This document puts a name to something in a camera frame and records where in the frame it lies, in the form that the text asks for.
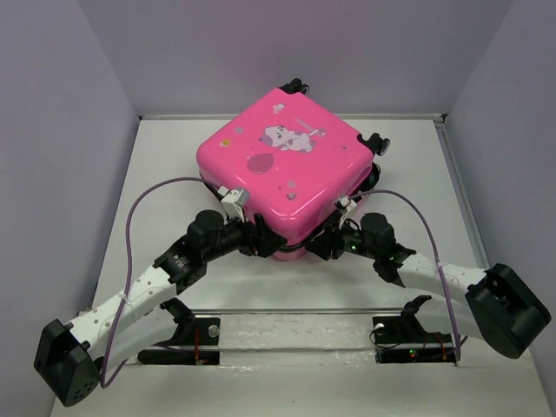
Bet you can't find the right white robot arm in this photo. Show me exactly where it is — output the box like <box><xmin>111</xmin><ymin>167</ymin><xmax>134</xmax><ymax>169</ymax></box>
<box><xmin>305</xmin><ymin>213</ymin><xmax>552</xmax><ymax>359</ymax></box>

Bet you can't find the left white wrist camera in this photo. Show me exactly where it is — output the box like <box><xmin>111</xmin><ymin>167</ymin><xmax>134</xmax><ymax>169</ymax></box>
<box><xmin>217</xmin><ymin>186</ymin><xmax>249</xmax><ymax>222</ymax></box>

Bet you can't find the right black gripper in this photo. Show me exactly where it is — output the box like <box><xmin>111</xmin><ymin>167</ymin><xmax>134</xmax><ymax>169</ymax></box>
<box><xmin>303</xmin><ymin>213</ymin><xmax>378</xmax><ymax>260</ymax></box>

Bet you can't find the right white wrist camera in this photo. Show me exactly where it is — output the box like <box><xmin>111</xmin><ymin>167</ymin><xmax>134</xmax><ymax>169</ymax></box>
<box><xmin>334</xmin><ymin>195</ymin><xmax>357</xmax><ymax>217</ymax></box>

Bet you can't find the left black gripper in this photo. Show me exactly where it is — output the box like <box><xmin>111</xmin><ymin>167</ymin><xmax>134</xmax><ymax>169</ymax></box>
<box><xmin>203</xmin><ymin>208</ymin><xmax>287</xmax><ymax>262</ymax></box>

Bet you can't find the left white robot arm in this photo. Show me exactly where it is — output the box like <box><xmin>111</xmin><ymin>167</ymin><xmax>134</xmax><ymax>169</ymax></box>
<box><xmin>34</xmin><ymin>209</ymin><xmax>287</xmax><ymax>407</ymax></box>

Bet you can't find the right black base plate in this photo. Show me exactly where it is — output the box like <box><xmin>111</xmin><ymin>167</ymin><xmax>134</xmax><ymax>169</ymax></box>
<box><xmin>369</xmin><ymin>315</ymin><xmax>456</xmax><ymax>364</ymax></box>

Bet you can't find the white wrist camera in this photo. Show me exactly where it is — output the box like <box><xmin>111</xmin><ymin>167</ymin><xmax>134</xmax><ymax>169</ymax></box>
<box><xmin>217</xmin><ymin>186</ymin><xmax>249</xmax><ymax>222</ymax></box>
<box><xmin>334</xmin><ymin>195</ymin><xmax>357</xmax><ymax>217</ymax></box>

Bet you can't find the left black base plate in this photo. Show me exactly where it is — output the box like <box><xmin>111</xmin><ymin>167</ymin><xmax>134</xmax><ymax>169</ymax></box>
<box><xmin>136</xmin><ymin>316</ymin><xmax>221</xmax><ymax>366</ymax></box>

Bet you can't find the pink hard-shell suitcase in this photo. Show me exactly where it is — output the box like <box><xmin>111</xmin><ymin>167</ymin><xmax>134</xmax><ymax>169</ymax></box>
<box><xmin>196</xmin><ymin>78</ymin><xmax>390</xmax><ymax>261</ymax></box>

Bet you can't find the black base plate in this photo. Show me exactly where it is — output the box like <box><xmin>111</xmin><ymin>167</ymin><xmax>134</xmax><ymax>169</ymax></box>
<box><xmin>369</xmin><ymin>315</ymin><xmax>456</xmax><ymax>364</ymax></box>
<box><xmin>136</xmin><ymin>316</ymin><xmax>221</xmax><ymax>366</ymax></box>

